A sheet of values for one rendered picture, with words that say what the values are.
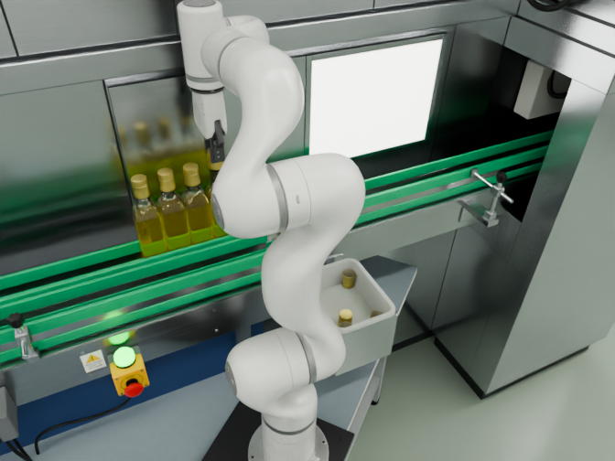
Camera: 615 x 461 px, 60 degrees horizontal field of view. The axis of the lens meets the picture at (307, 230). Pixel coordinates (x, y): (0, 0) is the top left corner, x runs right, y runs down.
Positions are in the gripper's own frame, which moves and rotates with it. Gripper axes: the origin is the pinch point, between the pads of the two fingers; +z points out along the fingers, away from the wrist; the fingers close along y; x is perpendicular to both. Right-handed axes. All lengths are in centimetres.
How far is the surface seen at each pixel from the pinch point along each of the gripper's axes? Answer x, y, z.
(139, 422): -31, 19, 61
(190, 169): -6.2, 1.6, 2.8
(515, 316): 97, 20, 79
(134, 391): -30, 26, 40
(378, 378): 56, 1, 116
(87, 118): -24.1, -14.5, -5.6
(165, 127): -8.1, -11.8, -1.4
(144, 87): -11.2, -11.7, -11.9
